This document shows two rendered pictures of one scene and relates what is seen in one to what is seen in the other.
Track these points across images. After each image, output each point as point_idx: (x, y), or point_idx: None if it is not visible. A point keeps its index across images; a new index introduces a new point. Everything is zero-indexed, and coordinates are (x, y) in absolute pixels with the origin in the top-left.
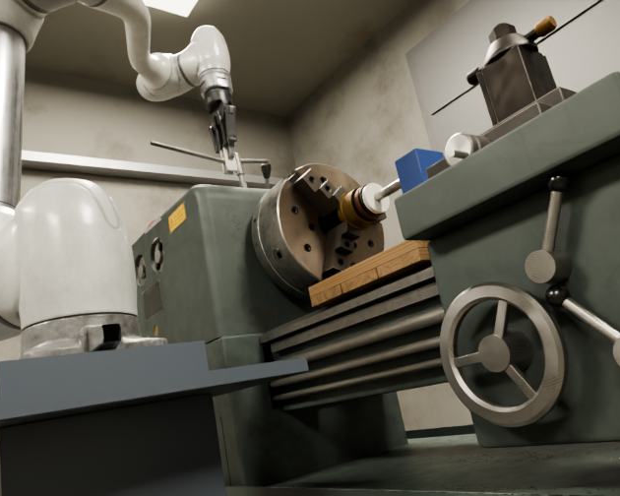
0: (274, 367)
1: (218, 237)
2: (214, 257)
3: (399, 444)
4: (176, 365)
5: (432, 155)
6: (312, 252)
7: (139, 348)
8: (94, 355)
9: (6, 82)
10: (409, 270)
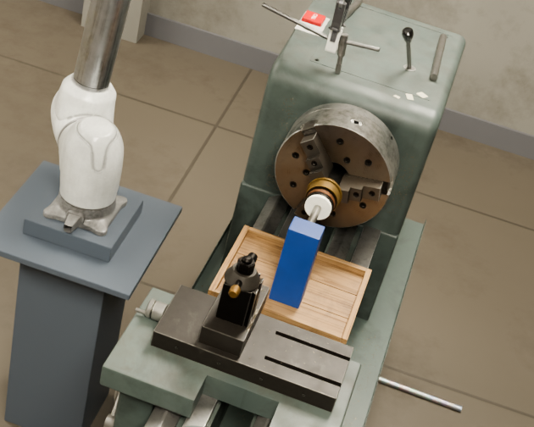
0: (109, 291)
1: (268, 118)
2: (258, 129)
3: (357, 315)
4: (94, 252)
5: (303, 239)
6: (296, 189)
7: (79, 238)
8: (59, 232)
9: (108, 9)
10: None
